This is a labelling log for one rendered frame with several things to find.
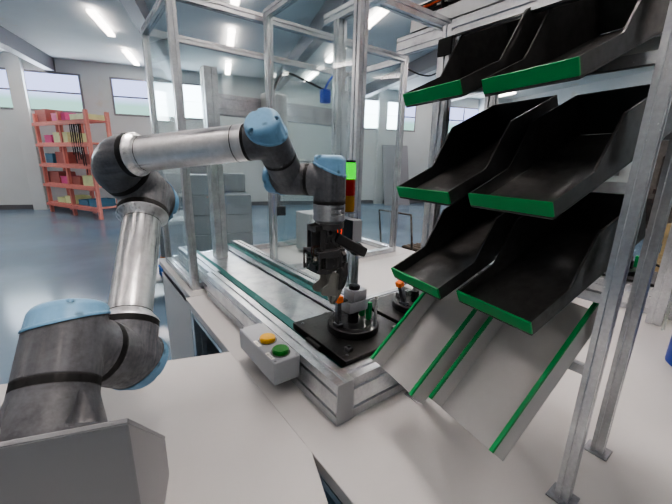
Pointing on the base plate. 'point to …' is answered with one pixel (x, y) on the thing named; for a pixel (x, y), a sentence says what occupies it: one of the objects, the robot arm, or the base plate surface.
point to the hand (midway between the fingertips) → (334, 298)
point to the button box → (272, 367)
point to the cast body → (355, 299)
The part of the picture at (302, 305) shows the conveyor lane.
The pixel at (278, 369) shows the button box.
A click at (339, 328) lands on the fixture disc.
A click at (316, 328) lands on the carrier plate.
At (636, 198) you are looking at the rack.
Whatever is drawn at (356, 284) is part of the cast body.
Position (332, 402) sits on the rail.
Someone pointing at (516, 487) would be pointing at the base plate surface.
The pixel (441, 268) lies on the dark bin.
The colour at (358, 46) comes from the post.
